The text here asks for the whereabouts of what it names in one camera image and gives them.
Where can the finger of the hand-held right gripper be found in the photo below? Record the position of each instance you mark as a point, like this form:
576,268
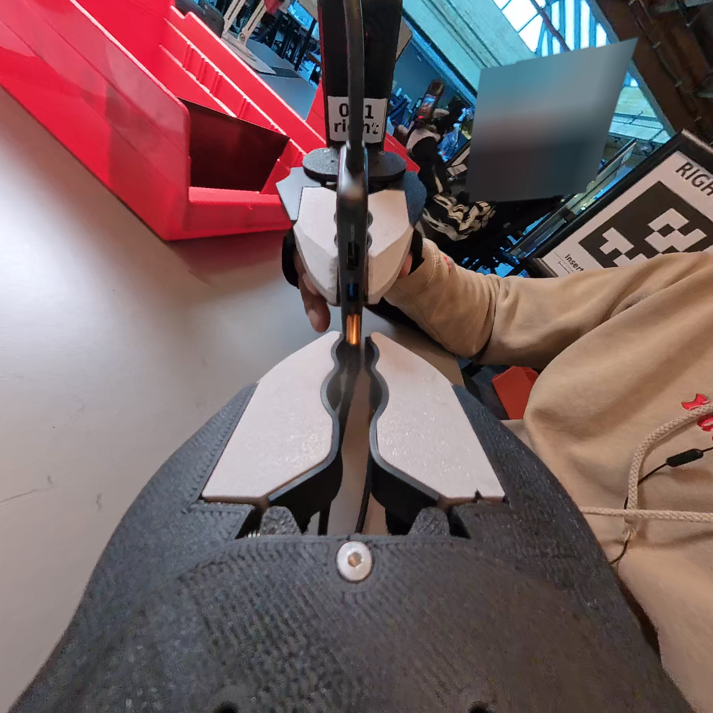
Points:
315,234
390,234

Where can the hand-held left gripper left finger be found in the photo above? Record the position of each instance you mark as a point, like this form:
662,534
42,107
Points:
278,434

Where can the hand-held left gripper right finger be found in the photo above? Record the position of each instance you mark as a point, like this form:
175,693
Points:
429,434

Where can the person's right forearm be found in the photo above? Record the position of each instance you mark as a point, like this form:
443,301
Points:
501,312

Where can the person's right hand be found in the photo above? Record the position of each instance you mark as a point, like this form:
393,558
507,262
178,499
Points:
316,315

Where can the black white patterned cloth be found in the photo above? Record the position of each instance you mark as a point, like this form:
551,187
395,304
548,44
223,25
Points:
457,214

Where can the small red bin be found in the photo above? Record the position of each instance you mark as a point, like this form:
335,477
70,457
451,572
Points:
515,390

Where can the red plastic storage bin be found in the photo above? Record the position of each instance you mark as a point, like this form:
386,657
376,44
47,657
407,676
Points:
223,55
111,139

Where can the person's beige hoodie torso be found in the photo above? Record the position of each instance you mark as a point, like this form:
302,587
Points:
640,557

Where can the white board black square marker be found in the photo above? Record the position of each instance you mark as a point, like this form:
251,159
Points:
657,234

